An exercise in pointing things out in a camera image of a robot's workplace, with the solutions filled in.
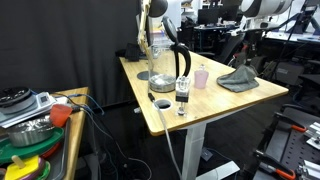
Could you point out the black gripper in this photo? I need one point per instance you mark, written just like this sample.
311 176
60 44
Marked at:
252 38

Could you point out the grey towel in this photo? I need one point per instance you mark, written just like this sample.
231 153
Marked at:
240 80

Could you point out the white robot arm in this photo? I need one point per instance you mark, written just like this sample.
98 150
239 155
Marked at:
256 18

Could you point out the pink plastic cup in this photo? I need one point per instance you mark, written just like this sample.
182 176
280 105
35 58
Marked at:
201 76

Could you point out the glass pepper grinder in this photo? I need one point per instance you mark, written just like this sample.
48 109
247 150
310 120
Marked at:
182 94

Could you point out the glass electric kettle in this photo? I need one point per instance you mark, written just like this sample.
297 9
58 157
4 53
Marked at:
171 60

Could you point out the wooden desk lamp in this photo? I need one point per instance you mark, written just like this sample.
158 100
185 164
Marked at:
149 9

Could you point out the black perforated side table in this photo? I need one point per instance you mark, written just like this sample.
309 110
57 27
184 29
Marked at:
287 154

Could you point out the orange plastic cup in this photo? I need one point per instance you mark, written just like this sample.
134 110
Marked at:
59 114

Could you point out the white kitchen scale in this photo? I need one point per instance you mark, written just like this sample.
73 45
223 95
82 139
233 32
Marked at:
34 105

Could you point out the grey metal tray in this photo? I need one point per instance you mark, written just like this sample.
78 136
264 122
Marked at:
59 159

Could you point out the steel bowl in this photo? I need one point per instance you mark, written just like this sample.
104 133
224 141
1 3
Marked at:
30 132

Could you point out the green plastic plate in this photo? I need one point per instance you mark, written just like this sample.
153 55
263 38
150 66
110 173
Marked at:
7 150

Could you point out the yellow toy block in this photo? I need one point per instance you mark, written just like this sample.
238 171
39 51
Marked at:
21 167

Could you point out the orange handled clamp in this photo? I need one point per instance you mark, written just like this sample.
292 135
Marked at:
294 125

